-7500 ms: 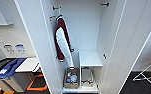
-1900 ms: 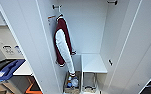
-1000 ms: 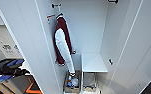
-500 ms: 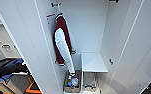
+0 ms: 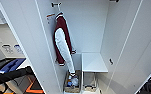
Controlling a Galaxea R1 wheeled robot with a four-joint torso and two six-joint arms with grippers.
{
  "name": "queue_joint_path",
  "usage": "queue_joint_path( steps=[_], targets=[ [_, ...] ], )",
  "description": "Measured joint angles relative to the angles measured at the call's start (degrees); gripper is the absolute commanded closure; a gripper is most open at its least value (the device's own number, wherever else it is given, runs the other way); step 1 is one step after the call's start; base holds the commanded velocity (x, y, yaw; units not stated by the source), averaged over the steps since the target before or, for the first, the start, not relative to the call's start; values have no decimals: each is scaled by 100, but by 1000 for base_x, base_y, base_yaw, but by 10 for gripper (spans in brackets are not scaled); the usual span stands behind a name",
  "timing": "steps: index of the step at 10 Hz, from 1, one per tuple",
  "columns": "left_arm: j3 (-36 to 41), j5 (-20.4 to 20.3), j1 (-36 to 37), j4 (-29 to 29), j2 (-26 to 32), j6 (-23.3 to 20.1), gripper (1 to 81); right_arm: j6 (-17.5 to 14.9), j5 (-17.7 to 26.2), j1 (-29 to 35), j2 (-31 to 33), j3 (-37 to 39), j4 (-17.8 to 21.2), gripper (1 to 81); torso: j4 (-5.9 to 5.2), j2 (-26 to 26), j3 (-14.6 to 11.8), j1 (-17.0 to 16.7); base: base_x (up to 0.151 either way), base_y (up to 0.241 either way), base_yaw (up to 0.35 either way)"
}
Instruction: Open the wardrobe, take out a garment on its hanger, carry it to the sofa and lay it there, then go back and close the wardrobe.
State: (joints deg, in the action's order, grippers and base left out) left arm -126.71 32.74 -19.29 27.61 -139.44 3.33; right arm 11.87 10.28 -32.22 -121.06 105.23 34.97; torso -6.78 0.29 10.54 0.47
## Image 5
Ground wicker basket with items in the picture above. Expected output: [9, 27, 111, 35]
[63, 69, 83, 94]

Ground white inner wardrobe shelf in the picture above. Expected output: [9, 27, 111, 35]
[81, 52, 109, 74]

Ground white plastic hanger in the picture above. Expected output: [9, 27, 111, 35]
[54, 4, 65, 20]

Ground maroon jacket white sleeves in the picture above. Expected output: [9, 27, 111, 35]
[53, 13, 77, 75]

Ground wicker basket white lining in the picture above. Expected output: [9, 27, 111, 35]
[82, 72, 99, 93]

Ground small black latch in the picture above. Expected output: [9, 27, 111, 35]
[108, 58, 115, 66]

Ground white orange warning sticker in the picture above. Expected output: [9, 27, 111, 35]
[45, 12, 56, 24]

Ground wall socket plate blue label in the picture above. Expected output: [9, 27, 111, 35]
[13, 43, 25, 56]

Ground white wardrobe body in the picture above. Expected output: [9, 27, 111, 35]
[34, 0, 144, 94]

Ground black wall hook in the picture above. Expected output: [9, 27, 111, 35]
[50, 1, 63, 8]
[108, 0, 120, 3]

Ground wall socket plate grey label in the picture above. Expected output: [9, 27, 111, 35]
[1, 43, 15, 56]

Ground white wardrobe door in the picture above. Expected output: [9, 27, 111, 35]
[107, 0, 151, 94]
[0, 0, 63, 94]

